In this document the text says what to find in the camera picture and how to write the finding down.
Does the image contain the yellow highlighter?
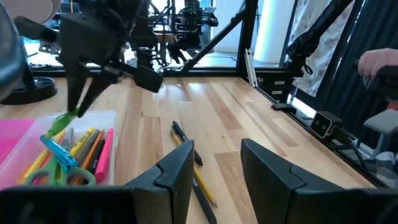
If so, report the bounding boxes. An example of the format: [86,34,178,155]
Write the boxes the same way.
[68,126,96,158]
[17,129,68,185]

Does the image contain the black desk lamp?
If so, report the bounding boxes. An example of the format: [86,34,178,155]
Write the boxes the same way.
[0,0,62,106]

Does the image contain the pink highlighter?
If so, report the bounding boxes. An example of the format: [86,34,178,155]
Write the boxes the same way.
[93,128,115,184]

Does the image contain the black padded boom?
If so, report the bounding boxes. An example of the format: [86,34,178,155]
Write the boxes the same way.
[285,0,354,77]

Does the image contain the grey chair armrest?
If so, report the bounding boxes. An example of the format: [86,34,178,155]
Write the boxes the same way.
[363,108,398,156]

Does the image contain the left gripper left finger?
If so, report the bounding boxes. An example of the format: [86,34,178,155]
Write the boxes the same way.
[0,139,195,224]

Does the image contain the person's hand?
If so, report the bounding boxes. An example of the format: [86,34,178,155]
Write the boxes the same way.
[357,47,398,79]

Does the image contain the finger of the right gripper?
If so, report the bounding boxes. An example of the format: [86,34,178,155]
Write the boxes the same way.
[76,68,122,118]
[63,60,90,113]

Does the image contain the clear pink-lidded supply box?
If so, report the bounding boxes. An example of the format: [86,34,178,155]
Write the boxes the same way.
[0,109,119,191]

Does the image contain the black table clamp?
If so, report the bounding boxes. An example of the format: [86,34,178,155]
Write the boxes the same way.
[271,102,298,115]

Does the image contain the orange pen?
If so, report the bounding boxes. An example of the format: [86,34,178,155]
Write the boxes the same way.
[70,129,106,187]

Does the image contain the small black table camera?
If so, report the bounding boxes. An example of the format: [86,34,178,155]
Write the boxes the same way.
[310,110,345,140]

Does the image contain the green clear pen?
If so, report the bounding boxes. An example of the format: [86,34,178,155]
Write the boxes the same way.
[45,106,81,140]

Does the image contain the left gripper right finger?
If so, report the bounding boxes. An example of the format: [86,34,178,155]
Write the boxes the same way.
[241,138,398,224]

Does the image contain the green scissors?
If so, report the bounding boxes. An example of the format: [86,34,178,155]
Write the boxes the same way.
[23,126,98,187]

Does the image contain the silver metal bracket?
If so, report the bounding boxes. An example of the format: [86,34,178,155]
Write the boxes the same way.
[244,48,259,88]

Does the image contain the black pen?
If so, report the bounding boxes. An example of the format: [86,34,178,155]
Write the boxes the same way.
[190,176,218,224]
[171,120,204,167]
[88,138,106,175]

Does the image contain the black control handle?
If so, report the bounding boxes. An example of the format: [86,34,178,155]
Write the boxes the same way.
[353,60,398,102]

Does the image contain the dark curtain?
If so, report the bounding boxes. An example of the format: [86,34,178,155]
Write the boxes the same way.
[323,0,398,144]

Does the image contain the white patterned curtain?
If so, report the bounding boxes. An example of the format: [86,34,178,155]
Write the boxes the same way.
[292,0,352,98]

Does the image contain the yellow wooden pencil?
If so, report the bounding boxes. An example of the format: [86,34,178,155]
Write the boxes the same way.
[169,128,218,208]

